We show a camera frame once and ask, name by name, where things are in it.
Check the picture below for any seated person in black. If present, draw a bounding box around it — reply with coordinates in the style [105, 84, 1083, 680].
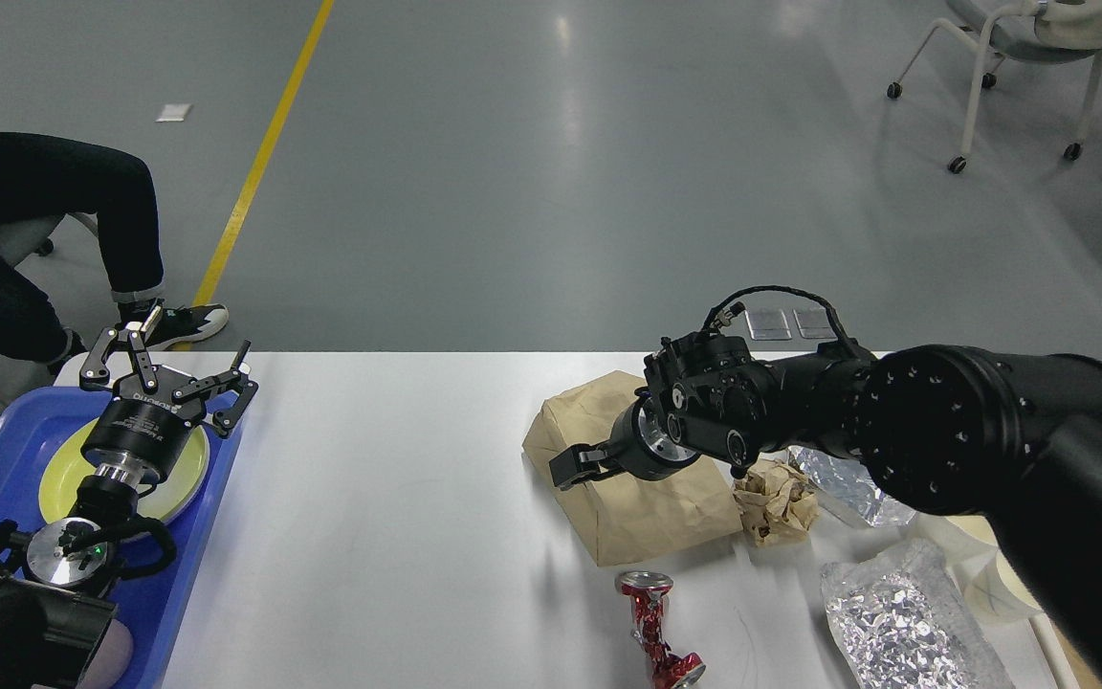
[0, 132, 231, 375]

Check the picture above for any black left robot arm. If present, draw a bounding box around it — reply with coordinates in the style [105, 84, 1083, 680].
[0, 310, 258, 688]

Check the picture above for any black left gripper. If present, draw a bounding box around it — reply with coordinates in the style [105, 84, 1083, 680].
[78, 308, 259, 484]

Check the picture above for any floor outlet cover plate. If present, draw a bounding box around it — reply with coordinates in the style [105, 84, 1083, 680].
[792, 308, 839, 341]

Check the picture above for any crushed red can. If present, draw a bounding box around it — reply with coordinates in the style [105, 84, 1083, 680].
[615, 570, 707, 688]

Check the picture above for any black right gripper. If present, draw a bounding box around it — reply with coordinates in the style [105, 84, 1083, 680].
[548, 397, 701, 489]

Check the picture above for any white wheeled chair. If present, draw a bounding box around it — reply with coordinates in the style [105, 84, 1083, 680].
[885, 1, 1102, 174]

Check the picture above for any aluminium foil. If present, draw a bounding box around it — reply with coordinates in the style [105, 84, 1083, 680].
[787, 446, 917, 528]

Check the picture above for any white paper cup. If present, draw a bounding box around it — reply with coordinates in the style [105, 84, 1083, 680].
[915, 514, 1000, 566]
[962, 552, 1044, 624]

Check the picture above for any yellow plastic plate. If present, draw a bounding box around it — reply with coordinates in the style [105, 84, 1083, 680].
[36, 420, 210, 524]

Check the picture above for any brown paper bag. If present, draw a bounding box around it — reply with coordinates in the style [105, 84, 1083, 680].
[523, 370, 742, 567]

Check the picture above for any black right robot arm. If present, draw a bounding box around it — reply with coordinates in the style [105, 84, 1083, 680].
[548, 293, 1102, 680]

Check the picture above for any blue plastic tray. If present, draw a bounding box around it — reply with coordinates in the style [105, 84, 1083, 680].
[0, 387, 248, 688]

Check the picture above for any beige plastic bin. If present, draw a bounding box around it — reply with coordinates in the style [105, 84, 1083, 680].
[1031, 614, 1102, 688]

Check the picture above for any pale green plate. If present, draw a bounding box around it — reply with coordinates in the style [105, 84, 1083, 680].
[136, 449, 209, 526]

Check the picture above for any pink mug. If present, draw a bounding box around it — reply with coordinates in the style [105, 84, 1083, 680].
[76, 620, 136, 689]

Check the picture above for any brown paper ball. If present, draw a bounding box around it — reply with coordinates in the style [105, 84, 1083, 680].
[732, 456, 821, 548]

